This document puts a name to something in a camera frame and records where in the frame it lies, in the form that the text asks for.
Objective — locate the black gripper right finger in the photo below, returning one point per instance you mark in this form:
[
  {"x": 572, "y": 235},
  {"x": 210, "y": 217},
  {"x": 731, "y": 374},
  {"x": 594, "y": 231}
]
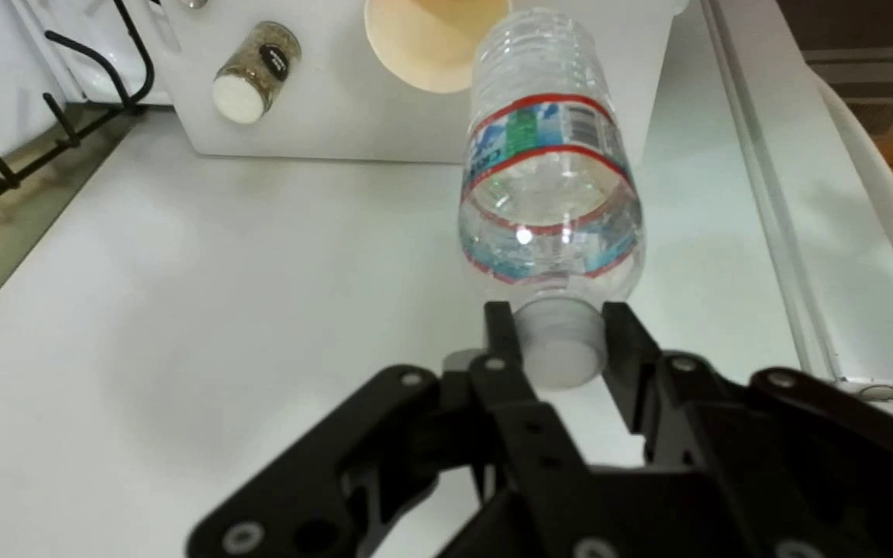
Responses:
[{"x": 775, "y": 465}]

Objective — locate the clear plastic water bottle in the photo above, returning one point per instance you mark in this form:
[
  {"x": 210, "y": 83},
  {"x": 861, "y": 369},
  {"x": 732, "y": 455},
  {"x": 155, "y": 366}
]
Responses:
[{"x": 550, "y": 186}]

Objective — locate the small spice shaker jar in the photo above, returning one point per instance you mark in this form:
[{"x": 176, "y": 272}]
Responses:
[{"x": 255, "y": 73}]

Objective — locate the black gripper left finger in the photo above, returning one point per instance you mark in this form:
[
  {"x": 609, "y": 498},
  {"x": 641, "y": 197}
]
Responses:
[{"x": 417, "y": 455}]

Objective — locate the white gas stove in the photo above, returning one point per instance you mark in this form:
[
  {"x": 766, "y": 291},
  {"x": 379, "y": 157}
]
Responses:
[{"x": 365, "y": 128}]

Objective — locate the loose black stove grate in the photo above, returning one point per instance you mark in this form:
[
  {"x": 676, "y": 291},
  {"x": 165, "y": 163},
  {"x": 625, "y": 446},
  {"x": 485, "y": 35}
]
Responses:
[{"x": 140, "y": 64}]

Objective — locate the dotted paper coffee cup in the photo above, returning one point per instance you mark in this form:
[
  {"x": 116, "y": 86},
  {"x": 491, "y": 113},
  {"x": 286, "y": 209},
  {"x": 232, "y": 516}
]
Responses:
[{"x": 417, "y": 50}]

